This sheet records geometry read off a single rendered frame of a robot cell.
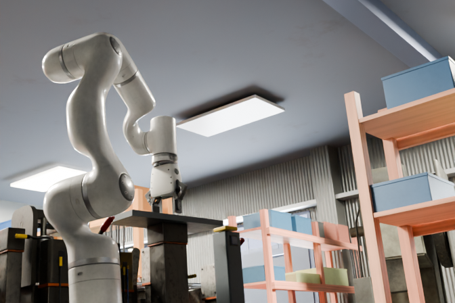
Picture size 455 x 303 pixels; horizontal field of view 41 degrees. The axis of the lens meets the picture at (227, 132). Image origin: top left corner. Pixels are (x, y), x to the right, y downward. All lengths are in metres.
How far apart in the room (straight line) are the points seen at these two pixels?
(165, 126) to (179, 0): 3.08
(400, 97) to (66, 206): 2.57
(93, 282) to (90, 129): 0.38
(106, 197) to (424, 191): 2.37
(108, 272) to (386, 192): 2.41
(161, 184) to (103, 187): 0.49
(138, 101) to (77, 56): 0.31
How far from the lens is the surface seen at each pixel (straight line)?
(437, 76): 3.66
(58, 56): 1.67
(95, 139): 1.52
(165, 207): 6.03
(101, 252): 1.44
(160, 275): 1.86
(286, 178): 9.45
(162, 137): 1.94
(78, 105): 1.57
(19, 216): 1.82
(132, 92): 1.84
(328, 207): 8.71
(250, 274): 6.38
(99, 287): 1.42
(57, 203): 1.52
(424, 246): 6.19
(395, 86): 3.74
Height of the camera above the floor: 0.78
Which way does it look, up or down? 19 degrees up
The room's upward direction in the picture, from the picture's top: 4 degrees counter-clockwise
